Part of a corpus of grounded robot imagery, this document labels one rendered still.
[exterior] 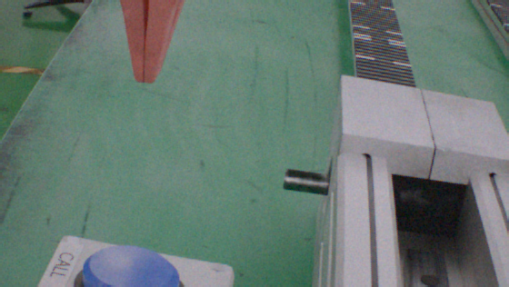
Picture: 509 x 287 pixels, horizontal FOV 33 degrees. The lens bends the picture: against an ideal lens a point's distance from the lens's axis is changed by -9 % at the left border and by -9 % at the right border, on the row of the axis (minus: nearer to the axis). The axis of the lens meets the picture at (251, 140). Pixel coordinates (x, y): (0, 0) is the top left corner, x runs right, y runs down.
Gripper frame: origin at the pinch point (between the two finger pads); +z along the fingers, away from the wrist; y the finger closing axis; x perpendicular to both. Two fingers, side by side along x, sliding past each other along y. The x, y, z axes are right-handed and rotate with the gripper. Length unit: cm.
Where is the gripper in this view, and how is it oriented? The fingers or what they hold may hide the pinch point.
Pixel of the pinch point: (149, 55)
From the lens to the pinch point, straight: 32.2
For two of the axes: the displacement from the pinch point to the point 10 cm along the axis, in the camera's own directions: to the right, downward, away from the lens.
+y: 9.9, 1.4, -0.3
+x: 0.8, -3.8, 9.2
